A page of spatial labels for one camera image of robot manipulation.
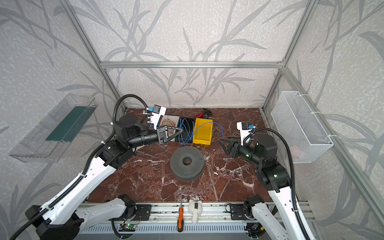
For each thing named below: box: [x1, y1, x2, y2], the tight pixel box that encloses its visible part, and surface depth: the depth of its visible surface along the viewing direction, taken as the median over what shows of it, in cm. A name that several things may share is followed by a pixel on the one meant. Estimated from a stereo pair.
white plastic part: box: [188, 199, 203, 224], surface depth 74 cm
